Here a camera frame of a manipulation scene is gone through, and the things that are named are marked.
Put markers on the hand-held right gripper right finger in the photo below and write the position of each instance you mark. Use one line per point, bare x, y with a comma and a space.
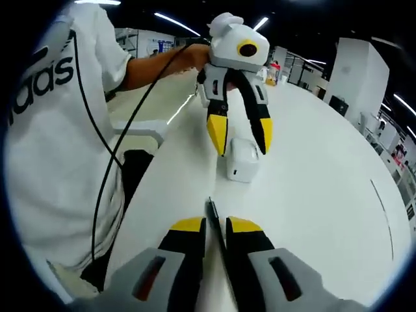
260, 269

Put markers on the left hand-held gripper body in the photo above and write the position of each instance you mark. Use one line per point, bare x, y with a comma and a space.
227, 48

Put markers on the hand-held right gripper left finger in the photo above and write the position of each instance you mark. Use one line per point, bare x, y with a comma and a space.
162, 269

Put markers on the white charger adapter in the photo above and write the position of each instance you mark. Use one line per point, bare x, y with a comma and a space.
242, 169

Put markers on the white desk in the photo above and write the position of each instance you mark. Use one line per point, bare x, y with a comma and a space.
308, 195

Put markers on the person's left hand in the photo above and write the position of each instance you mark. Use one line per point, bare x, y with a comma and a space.
195, 57

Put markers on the white cup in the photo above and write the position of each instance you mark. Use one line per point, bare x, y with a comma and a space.
283, 79

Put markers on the white ceiling light strip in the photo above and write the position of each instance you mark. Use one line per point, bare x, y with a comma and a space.
177, 24
260, 22

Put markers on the orange drink bottle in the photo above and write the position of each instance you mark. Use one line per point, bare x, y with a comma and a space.
274, 73

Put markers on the black box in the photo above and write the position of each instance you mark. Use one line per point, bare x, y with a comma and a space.
339, 105

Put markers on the metal storage shelf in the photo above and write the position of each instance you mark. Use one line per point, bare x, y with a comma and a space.
127, 42

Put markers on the white square pillar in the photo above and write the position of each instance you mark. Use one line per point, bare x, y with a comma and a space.
354, 74

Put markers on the person in grey shirt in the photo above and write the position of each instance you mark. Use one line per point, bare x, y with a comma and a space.
58, 146

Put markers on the wall poster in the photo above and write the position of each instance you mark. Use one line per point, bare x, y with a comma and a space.
161, 45

